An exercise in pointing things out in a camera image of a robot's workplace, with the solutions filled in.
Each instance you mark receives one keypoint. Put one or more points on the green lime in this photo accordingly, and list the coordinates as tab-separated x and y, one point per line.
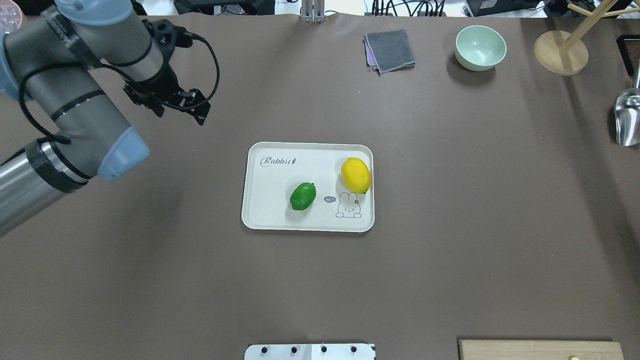
303	196

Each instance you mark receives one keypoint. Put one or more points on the metal scoop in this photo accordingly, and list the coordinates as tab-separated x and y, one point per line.
627	113

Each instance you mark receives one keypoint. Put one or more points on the grey folded cloth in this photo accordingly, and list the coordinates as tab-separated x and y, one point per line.
388	51

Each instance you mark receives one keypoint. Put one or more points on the yellow lemon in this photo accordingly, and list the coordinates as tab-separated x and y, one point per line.
356	175

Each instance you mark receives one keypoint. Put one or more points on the pink bowl with ice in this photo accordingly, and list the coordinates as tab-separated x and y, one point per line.
11	17

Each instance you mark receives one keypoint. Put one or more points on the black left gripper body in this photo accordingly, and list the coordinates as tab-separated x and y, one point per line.
169	81

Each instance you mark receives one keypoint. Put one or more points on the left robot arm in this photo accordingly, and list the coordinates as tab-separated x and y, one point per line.
45	68

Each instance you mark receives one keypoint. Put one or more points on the cream rabbit tray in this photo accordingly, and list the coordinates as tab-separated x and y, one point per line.
275	169

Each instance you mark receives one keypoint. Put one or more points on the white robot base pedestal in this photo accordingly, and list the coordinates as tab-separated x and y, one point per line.
312	351

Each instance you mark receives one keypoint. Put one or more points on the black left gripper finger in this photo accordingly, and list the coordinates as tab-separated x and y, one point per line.
140	98
198	111

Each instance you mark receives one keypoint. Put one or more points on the wooden cutting board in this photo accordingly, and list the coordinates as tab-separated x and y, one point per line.
476	349

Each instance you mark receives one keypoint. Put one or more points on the mint green bowl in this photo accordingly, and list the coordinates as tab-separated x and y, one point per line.
479	48

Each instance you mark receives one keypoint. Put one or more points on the wooden mug tree stand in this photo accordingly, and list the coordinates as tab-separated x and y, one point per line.
564	53

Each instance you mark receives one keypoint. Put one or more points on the aluminium frame post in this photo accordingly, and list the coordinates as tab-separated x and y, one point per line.
312	11

